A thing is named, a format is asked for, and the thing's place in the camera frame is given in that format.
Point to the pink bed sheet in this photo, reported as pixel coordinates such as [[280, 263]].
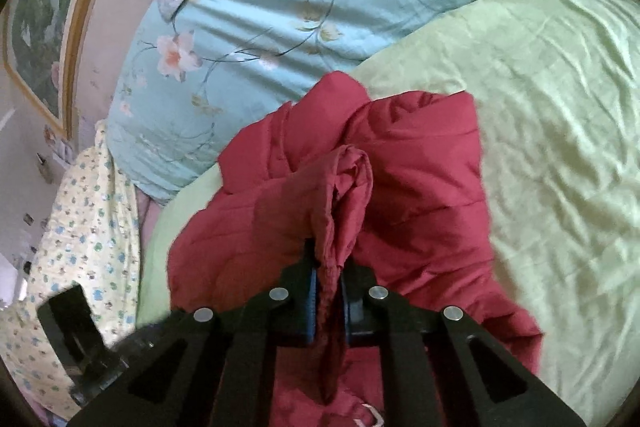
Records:
[[149, 214]]

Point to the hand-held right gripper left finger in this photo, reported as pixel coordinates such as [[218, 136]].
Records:
[[312, 307]]

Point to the yellow printed cloth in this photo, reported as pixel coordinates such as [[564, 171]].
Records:
[[85, 227]]

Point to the light green blanket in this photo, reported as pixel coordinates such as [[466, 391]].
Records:
[[550, 132]]

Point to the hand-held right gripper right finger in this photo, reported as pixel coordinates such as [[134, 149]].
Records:
[[346, 307]]

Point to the red padded jacket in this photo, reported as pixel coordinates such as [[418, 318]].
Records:
[[410, 187]]

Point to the gold framed wall picture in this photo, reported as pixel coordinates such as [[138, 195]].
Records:
[[40, 17]]

